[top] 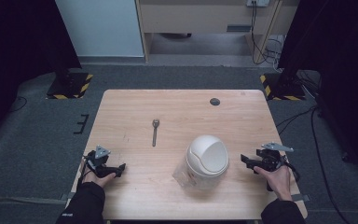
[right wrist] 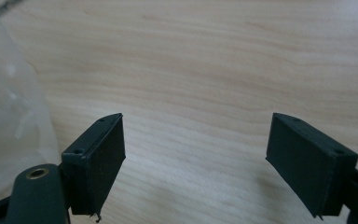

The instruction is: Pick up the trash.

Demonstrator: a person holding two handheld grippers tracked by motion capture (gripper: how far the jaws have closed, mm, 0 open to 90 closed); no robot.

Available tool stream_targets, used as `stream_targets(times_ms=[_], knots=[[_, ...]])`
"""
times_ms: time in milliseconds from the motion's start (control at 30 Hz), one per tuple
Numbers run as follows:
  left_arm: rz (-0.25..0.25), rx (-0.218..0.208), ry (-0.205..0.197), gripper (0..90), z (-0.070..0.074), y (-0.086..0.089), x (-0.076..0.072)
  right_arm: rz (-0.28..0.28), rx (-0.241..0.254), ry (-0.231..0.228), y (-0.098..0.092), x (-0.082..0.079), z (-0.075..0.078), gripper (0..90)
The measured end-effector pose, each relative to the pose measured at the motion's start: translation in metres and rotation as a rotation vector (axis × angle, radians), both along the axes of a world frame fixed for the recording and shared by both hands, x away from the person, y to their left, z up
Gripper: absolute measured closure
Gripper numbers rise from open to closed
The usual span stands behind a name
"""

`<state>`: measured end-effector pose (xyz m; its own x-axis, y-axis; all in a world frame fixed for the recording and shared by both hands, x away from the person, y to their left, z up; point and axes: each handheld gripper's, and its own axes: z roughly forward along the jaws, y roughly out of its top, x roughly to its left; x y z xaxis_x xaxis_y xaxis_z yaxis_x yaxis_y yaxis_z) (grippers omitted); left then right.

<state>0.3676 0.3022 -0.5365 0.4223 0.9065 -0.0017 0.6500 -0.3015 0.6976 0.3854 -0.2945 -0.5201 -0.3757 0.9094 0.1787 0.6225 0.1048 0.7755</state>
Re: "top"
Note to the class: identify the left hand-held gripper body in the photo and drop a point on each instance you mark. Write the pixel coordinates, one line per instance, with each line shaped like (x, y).
(97, 158)

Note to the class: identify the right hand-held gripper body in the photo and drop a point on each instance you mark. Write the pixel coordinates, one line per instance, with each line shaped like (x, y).
(270, 157)

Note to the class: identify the person's left hand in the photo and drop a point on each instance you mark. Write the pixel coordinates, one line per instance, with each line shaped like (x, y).
(97, 179)

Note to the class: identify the person's right hand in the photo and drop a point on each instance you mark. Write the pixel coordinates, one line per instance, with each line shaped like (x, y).
(276, 182)

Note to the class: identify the white swing-lid trash can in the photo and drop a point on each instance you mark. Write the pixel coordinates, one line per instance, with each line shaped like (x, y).
(207, 157)

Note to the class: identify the metal spoon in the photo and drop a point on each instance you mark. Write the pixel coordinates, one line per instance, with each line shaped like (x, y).
(154, 132)

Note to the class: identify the clear plastic bag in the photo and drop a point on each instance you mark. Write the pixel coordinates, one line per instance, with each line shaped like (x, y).
(181, 178)

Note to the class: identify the black stand base hazard stripes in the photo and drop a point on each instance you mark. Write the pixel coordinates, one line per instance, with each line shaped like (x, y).
(70, 85)
(284, 87)

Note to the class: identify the black curtain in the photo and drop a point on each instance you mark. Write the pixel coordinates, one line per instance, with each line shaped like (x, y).
(338, 62)
(15, 46)

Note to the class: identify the white cabinet panel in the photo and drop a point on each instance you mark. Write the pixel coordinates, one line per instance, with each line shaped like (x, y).
(101, 28)

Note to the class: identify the wall power socket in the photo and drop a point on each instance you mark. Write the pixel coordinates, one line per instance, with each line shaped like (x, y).
(258, 2)

